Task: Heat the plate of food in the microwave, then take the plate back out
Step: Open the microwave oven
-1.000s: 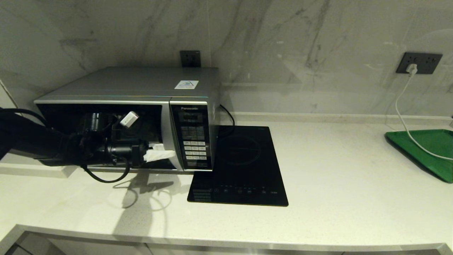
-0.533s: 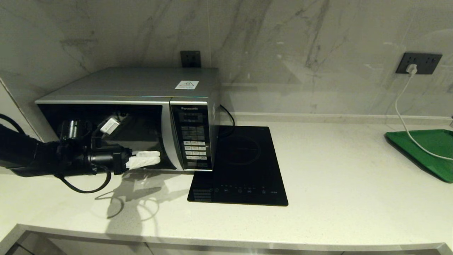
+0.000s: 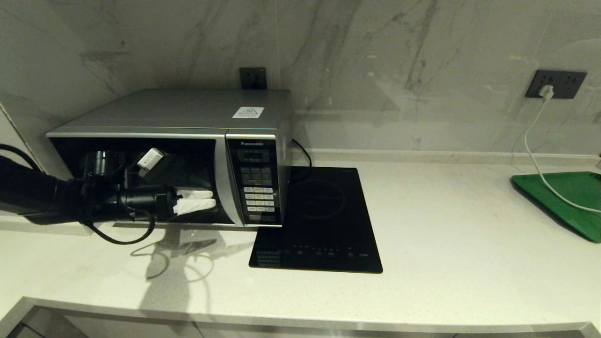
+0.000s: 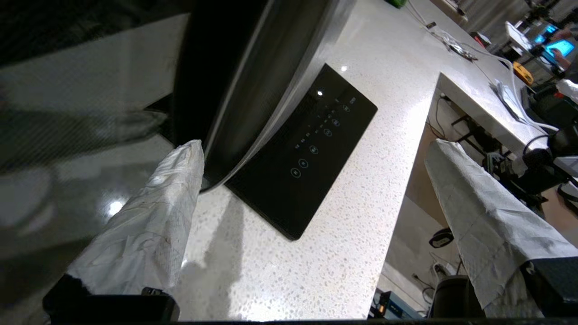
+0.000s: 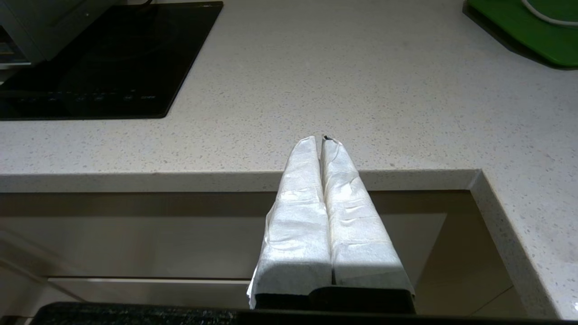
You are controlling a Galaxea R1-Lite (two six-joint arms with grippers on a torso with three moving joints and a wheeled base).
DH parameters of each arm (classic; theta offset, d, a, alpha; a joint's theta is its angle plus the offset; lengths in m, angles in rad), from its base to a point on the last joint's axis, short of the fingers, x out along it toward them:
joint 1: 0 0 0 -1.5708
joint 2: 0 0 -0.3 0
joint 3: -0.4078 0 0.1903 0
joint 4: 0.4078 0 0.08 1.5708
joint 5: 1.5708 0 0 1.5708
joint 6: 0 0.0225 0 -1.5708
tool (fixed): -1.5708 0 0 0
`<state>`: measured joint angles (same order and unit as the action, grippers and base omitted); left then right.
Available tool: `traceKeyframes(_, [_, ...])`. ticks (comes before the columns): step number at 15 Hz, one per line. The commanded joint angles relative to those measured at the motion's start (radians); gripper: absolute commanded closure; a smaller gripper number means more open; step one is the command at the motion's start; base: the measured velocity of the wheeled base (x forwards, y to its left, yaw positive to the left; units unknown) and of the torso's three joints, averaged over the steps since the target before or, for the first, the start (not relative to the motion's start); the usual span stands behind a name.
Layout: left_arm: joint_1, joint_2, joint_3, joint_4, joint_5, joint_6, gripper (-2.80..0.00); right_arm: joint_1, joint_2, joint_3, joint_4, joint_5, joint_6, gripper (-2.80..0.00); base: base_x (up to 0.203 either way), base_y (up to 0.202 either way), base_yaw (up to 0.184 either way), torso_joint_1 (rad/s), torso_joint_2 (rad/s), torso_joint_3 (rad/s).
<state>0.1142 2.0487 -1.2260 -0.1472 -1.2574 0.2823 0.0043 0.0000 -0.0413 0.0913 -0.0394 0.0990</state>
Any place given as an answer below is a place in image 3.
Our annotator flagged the wide black wall outlet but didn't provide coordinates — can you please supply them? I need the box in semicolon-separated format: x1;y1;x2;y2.
525;69;587;99

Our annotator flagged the black induction cooktop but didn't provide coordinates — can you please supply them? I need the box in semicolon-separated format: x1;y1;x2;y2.
249;167;383;274

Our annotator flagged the green plastic tray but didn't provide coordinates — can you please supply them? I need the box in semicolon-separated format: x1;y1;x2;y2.
511;171;601;243

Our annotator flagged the white power cable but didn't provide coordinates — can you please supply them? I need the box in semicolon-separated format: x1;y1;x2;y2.
523;96;601;214

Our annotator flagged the small black wall outlet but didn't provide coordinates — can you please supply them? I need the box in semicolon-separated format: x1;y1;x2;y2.
239;67;268;91

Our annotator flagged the silver Panasonic microwave oven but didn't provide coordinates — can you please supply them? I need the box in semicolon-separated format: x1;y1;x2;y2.
46;88;295;229

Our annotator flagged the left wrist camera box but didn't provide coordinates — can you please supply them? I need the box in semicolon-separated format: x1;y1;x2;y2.
137;148;165;178

